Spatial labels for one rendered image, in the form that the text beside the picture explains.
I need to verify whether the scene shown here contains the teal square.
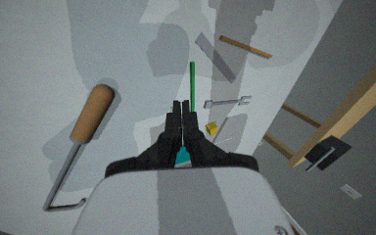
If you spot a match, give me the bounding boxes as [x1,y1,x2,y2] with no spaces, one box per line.
[175,145,191,165]

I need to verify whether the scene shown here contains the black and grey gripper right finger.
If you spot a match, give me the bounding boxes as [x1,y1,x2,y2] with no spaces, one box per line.
[182,100,259,171]

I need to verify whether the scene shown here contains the wooden tool handle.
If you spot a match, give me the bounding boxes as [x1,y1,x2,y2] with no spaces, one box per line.
[43,84,115,212]

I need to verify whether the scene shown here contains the tan thin rod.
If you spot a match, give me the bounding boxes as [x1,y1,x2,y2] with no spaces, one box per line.
[219,35,272,58]

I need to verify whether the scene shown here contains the long green bar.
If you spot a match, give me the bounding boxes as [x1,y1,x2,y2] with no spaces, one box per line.
[190,62,195,112]

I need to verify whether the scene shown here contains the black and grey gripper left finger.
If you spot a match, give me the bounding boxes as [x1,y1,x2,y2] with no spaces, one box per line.
[105,101,182,177]

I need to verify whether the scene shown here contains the yellow block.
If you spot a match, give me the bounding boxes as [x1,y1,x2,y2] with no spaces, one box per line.
[206,122,217,135]

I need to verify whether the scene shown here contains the grey combination wrench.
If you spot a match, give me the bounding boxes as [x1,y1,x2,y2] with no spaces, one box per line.
[204,96,253,109]

